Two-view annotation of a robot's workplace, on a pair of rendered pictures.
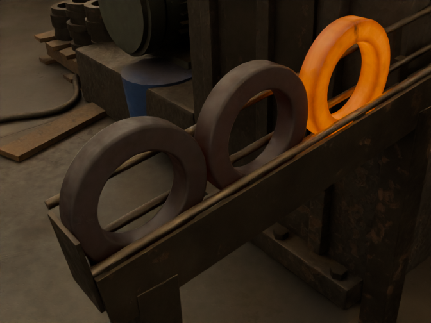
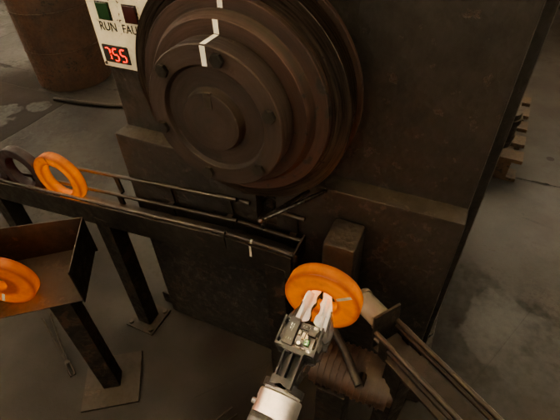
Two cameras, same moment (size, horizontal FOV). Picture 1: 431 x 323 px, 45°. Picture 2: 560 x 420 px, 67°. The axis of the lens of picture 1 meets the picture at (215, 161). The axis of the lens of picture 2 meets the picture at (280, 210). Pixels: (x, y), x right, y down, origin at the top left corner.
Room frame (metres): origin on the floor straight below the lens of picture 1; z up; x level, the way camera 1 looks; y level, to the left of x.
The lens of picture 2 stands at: (0.86, -1.51, 1.51)
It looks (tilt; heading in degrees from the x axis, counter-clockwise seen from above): 42 degrees down; 63
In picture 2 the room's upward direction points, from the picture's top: 2 degrees counter-clockwise
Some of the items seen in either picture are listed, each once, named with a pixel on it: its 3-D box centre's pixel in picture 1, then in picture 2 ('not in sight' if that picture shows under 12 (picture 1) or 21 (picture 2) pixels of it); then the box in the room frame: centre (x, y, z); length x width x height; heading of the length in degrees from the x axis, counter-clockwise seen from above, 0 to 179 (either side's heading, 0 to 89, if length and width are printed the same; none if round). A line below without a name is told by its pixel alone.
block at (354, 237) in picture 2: not in sight; (342, 265); (1.31, -0.96, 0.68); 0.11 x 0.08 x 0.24; 37
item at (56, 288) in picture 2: not in sight; (72, 327); (0.61, -0.54, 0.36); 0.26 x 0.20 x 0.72; 162
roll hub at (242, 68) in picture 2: not in sight; (218, 116); (1.08, -0.84, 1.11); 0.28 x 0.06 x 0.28; 127
